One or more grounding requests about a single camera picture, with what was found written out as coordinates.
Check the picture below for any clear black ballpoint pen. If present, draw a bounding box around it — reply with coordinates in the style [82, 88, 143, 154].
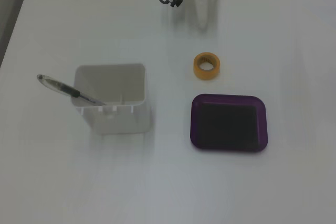
[36, 73, 107, 106]

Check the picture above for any purple rectangular tray box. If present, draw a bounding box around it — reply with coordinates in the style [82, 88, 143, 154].
[189, 93, 268, 154]

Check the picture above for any yellow tape roll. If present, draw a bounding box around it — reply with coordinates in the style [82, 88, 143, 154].
[193, 52, 221, 80]

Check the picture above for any white square plastic container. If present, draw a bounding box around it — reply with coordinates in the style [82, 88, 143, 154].
[71, 63, 152, 134]

